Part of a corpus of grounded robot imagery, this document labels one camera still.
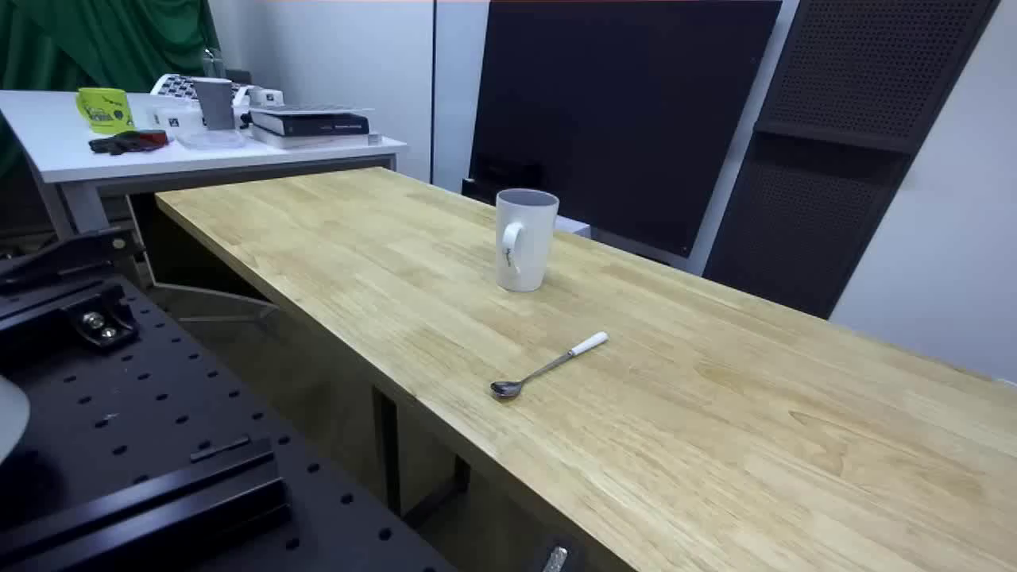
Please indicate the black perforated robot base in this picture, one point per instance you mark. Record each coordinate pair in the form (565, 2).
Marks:
(134, 450)

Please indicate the metal spoon white handle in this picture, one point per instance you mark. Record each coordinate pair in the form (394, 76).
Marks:
(509, 390)

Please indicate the green curtain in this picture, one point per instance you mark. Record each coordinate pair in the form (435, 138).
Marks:
(102, 42)

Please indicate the dark perforated panel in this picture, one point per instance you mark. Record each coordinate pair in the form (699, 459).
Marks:
(858, 95)

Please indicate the white patterned box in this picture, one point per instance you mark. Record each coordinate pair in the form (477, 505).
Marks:
(176, 103)

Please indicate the yellow green card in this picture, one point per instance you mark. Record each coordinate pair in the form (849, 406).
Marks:
(105, 110)

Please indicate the white side table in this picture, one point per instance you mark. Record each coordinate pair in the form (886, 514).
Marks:
(73, 178)

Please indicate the white ceramic mug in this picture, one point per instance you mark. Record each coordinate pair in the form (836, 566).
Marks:
(525, 224)

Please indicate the dark panel with white frame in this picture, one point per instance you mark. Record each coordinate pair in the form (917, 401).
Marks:
(626, 110)

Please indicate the dark red object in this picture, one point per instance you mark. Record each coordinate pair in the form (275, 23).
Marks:
(132, 140)

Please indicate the black and white book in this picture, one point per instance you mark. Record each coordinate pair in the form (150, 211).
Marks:
(309, 123)

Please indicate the grey cup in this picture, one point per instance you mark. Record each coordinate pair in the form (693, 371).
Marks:
(216, 97)

